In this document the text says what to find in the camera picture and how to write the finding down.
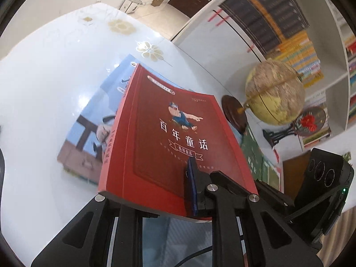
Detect black cable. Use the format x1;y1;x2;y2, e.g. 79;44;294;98
178;249;213;267
0;147;6;201

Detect antique yellow globe on stand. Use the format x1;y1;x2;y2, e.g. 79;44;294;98
221;58;306;134

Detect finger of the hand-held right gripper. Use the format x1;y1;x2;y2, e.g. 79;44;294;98
254;179;296;223

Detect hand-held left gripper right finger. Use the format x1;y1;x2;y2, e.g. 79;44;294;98
185;157;323;267

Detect white bookshelf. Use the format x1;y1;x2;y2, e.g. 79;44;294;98
171;0;356;151

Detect green illustrated book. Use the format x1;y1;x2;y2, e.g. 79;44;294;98
241;125;265;184

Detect rows of shelved books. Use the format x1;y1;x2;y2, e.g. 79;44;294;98
220;0;356;145

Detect olive green book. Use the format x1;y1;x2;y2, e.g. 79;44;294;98
261;156;281;190

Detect brown wooden cabinet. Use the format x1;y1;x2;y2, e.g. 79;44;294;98
282;150;312;194

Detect red cartoon cover book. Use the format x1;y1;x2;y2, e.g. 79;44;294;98
97;63;259;223

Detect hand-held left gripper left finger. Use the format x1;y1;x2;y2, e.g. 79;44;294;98
30;193;160;267

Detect light blue cover book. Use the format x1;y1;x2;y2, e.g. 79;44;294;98
57;54;140;185

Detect light blue textured mat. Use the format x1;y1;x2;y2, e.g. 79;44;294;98
142;217;214;267

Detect round red flower fan ornament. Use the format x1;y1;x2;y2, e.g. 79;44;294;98
263;106;327;151

